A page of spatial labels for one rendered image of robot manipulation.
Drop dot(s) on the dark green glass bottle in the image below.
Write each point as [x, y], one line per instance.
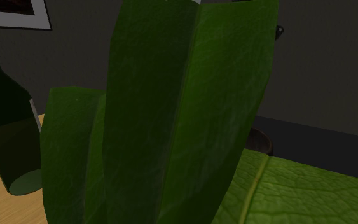
[8, 124]

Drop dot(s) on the framed wall picture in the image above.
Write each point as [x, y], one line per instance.
[39, 18]

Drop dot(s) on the dark brown round bowl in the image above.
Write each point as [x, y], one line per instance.
[259, 141]

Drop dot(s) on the green leafy plant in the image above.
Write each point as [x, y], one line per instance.
[172, 124]

